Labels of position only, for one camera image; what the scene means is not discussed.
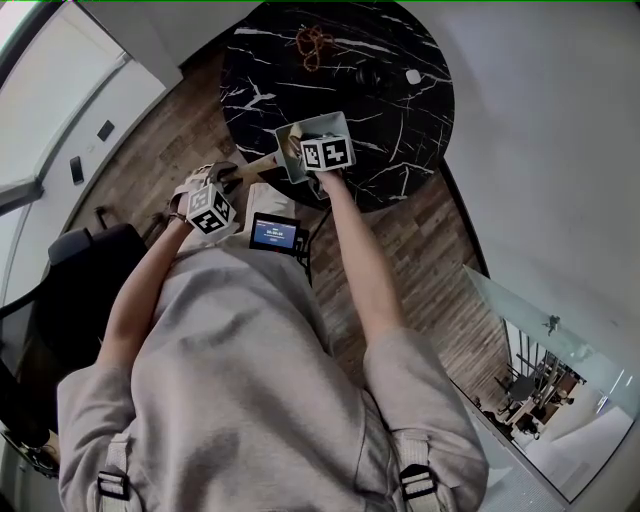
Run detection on grey square pan wooden handle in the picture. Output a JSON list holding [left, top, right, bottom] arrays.
[[234, 110, 351, 185]]

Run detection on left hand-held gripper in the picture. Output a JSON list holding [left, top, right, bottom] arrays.
[[185, 159, 248, 237]]

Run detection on small black monitor screen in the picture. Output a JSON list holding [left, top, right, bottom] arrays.
[[248, 211, 303, 254]]

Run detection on grey office chair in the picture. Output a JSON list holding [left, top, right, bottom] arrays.
[[508, 374, 537, 402]]

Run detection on person's right forearm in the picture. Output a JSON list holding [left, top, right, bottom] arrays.
[[317, 167, 417, 364]]

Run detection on brown wooden bead necklace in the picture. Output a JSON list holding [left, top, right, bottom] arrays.
[[295, 24, 331, 72]]

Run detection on person's left forearm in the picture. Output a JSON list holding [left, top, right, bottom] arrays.
[[97, 214, 194, 369]]

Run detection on black office chair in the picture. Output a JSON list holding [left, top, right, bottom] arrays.
[[0, 222, 151, 451]]

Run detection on frosted glass partition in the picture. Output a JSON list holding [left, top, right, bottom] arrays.
[[462, 264, 632, 417]]

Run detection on person's left hand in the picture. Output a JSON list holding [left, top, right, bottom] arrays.
[[168, 165, 212, 217]]

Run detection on person's grey sweatshirt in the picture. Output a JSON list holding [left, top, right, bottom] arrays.
[[57, 244, 489, 512]]

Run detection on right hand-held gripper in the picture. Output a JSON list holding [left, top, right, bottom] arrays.
[[298, 130, 357, 202]]

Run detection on black marble round table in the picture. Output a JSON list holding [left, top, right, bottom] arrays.
[[219, 0, 456, 214]]

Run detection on person's beige trousers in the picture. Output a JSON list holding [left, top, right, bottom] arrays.
[[227, 182, 297, 251]]

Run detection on beige backpack strap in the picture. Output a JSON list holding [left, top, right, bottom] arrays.
[[394, 429, 441, 512], [94, 432, 134, 512]]

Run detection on black cable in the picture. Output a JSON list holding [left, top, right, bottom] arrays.
[[304, 199, 332, 287]]

